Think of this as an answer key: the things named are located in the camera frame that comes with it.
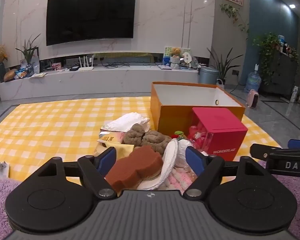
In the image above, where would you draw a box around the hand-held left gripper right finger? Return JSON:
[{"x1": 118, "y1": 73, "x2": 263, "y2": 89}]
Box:
[{"x1": 183, "y1": 146, "x2": 268, "y2": 200}]

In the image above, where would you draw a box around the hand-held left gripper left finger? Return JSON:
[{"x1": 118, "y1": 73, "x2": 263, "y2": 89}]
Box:
[{"x1": 27, "y1": 147, "x2": 117, "y2": 200}]

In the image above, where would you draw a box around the pale yellow cloth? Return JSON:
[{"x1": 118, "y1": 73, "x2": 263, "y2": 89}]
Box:
[{"x1": 94, "y1": 144, "x2": 135, "y2": 163}]

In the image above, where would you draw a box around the pink white fuzzy cloth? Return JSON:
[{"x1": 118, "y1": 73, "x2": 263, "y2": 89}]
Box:
[{"x1": 160, "y1": 166, "x2": 199, "y2": 195}]

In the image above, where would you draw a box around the red strawberry toy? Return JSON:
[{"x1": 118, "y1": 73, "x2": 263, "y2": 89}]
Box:
[{"x1": 170, "y1": 130, "x2": 189, "y2": 142}]

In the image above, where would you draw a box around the brown sponge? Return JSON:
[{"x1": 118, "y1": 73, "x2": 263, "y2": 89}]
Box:
[{"x1": 105, "y1": 145, "x2": 164, "y2": 193}]

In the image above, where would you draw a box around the brown plush toy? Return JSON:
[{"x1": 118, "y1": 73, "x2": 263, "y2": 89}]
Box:
[{"x1": 122, "y1": 123, "x2": 172, "y2": 155}]

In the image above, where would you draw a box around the orange cardboard box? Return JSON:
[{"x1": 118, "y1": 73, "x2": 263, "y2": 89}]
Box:
[{"x1": 150, "y1": 81, "x2": 246, "y2": 135}]

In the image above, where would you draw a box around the red box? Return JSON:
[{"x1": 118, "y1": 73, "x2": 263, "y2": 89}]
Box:
[{"x1": 187, "y1": 107, "x2": 248, "y2": 162}]

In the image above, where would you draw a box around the white standing bag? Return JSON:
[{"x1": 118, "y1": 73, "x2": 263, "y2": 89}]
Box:
[{"x1": 290, "y1": 86, "x2": 299, "y2": 103}]

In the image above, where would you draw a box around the pink heater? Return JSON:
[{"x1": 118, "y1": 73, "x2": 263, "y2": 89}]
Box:
[{"x1": 245, "y1": 89, "x2": 260, "y2": 108}]

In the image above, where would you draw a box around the yellow checked mat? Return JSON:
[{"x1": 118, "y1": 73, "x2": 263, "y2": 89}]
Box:
[{"x1": 0, "y1": 96, "x2": 283, "y2": 180}]

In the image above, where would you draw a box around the blue water bottle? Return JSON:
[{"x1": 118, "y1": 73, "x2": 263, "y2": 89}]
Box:
[{"x1": 244, "y1": 64, "x2": 262, "y2": 93}]

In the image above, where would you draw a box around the dark cabinet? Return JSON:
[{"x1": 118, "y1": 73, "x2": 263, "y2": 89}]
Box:
[{"x1": 261, "y1": 50, "x2": 299, "y2": 98}]

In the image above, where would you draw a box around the white marble TV cabinet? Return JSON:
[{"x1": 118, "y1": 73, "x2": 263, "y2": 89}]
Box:
[{"x1": 0, "y1": 52, "x2": 205, "y2": 102}]

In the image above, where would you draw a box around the grey trash bin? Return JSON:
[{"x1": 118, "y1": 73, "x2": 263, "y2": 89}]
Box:
[{"x1": 198, "y1": 66, "x2": 219, "y2": 85}]

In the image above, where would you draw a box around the tall leafy floor plant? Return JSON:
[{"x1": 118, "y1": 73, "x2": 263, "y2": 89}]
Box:
[{"x1": 207, "y1": 47, "x2": 243, "y2": 84}]

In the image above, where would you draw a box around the white router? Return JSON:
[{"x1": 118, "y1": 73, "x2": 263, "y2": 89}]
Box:
[{"x1": 76, "y1": 56, "x2": 95, "y2": 72}]

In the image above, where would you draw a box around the ivy plant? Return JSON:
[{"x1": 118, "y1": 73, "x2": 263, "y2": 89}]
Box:
[{"x1": 252, "y1": 32, "x2": 299, "y2": 84}]

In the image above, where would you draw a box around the white crumpled packet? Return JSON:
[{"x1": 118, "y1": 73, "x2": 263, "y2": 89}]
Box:
[{"x1": 0, "y1": 161, "x2": 11, "y2": 180}]

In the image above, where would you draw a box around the teddy bear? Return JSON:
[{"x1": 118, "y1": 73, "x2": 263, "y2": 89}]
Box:
[{"x1": 170, "y1": 47, "x2": 182, "y2": 69}]

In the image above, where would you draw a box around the purple shaggy rug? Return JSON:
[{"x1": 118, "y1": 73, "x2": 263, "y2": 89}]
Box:
[{"x1": 0, "y1": 160, "x2": 300, "y2": 240}]

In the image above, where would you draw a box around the brown round ornament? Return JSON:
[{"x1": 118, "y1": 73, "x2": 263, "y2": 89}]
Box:
[{"x1": 4, "y1": 69, "x2": 18, "y2": 82}]

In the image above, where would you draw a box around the green potted plant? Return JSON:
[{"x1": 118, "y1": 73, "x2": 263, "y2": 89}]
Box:
[{"x1": 15, "y1": 34, "x2": 41, "y2": 70}]

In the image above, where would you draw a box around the hanging vine plant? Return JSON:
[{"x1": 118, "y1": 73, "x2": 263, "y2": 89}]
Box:
[{"x1": 220, "y1": 4, "x2": 250, "y2": 40}]

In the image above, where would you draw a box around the black television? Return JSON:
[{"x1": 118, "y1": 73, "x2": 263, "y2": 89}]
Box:
[{"x1": 45, "y1": 0, "x2": 137, "y2": 46}]

